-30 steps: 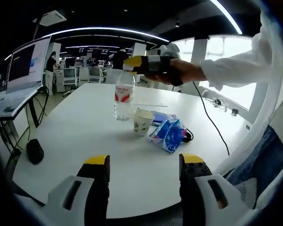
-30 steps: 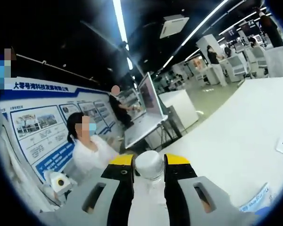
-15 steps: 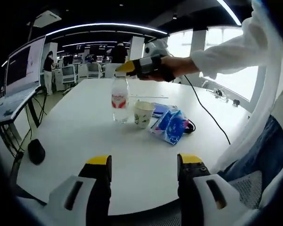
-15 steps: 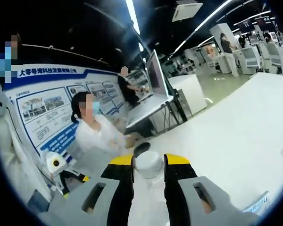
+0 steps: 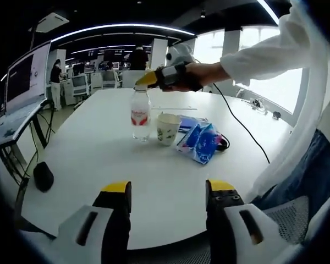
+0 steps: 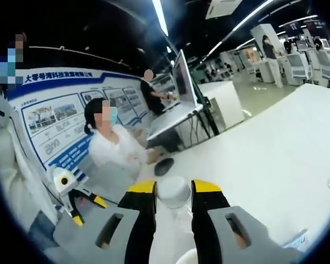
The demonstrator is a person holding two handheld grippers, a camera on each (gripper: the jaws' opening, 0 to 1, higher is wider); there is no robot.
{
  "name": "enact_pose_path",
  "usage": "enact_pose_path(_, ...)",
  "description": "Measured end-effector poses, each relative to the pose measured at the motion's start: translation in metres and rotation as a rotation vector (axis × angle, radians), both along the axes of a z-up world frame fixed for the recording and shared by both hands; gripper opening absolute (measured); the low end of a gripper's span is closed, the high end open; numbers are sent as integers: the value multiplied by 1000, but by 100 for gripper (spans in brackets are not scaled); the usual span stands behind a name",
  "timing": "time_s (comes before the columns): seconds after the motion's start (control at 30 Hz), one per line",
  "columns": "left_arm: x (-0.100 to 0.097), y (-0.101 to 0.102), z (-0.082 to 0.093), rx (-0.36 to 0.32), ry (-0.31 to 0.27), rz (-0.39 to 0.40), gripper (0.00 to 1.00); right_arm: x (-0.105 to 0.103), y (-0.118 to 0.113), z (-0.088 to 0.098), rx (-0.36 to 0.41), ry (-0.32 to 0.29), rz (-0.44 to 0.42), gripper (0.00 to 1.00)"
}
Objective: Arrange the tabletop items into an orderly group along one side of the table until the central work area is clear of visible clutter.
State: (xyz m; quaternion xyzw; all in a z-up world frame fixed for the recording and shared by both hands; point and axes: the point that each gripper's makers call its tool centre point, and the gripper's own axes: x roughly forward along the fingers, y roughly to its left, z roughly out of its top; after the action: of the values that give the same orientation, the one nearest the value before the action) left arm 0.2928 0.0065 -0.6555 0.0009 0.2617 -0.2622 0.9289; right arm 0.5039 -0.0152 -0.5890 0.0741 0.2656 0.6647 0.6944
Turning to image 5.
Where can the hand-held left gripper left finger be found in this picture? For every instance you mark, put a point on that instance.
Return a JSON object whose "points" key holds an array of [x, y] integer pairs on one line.
{"points": [[118, 220]]}

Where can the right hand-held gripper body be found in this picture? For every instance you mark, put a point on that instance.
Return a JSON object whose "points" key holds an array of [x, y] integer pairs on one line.
{"points": [[178, 53]]}

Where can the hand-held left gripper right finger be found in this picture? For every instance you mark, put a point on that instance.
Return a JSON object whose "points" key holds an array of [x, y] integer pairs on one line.
{"points": [[215, 225]]}

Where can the clear bag with blue disc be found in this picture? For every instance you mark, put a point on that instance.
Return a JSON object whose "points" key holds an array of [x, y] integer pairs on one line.
{"points": [[191, 122]]}

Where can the patterned paper cup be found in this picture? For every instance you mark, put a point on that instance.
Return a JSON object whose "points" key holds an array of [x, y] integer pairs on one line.
{"points": [[167, 134]]}

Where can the clear plastic water bottle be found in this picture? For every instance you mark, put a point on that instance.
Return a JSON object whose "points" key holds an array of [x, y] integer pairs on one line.
{"points": [[140, 129]]}

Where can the blue plastic packet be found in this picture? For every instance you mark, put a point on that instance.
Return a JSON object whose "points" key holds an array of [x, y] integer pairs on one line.
{"points": [[200, 145]]}

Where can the person's right hand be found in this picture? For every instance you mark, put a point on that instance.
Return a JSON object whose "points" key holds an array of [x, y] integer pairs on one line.
{"points": [[203, 74]]}

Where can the large window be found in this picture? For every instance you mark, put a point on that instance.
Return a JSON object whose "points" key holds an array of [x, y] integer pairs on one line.
{"points": [[275, 90], [209, 46]]}

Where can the white flat strip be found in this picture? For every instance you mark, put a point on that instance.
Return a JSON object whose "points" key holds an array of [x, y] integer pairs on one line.
{"points": [[181, 108]]}

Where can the white office cabinet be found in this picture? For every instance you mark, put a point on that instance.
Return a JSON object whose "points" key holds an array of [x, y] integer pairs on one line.
{"points": [[134, 78]]}

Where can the white office chair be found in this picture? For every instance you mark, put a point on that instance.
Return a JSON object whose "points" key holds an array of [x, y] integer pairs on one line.
{"points": [[110, 78], [79, 83]]}

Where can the white table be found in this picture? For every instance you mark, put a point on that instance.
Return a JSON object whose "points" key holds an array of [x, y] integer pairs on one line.
{"points": [[99, 154]]}

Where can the black rounded object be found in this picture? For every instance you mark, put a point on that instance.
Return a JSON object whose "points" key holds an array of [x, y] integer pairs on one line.
{"points": [[44, 177]]}

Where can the person's blue jeans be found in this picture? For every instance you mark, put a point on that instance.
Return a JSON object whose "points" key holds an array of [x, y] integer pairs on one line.
{"points": [[313, 170]]}

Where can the small black device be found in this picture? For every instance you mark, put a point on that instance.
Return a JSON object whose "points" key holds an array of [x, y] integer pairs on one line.
{"points": [[276, 115]]}

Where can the ceiling air vent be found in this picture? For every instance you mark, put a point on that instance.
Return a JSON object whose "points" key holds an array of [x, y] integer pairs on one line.
{"points": [[52, 22]]}

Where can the large monitor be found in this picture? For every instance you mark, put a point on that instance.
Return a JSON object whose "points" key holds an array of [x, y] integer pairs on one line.
{"points": [[27, 77]]}

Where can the white side desk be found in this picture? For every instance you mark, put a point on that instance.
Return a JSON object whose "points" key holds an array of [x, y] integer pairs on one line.
{"points": [[13, 121]]}

